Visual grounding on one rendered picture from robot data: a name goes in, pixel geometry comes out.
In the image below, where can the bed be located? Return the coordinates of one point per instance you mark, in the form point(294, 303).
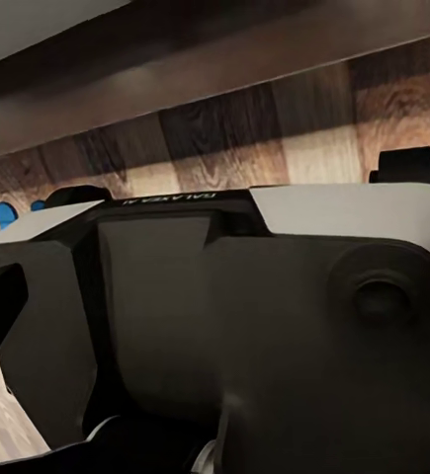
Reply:
point(70, 66)

